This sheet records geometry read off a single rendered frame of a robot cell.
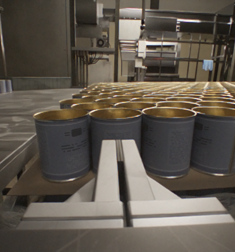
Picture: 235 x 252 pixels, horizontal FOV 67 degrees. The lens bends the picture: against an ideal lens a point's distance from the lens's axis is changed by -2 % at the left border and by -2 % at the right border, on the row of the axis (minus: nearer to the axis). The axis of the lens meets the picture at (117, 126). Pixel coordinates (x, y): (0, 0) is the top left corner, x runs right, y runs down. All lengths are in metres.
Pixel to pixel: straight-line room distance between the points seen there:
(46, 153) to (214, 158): 0.21
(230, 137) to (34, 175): 0.25
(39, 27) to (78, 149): 2.94
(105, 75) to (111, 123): 2.98
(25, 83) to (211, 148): 1.40
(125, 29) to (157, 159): 3.23
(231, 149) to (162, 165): 0.09
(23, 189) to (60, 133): 0.08
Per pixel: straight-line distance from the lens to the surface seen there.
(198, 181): 0.25
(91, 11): 2.76
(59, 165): 0.23
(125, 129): 0.21
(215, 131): 0.25
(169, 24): 3.51
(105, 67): 3.18
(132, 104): 0.33
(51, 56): 3.01
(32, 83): 1.54
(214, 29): 3.81
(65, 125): 0.21
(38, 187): 0.24
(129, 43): 3.41
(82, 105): 0.32
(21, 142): 0.36
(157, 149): 0.23
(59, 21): 3.05
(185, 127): 0.22
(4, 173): 0.31
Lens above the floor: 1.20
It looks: 16 degrees down
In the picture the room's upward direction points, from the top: 2 degrees clockwise
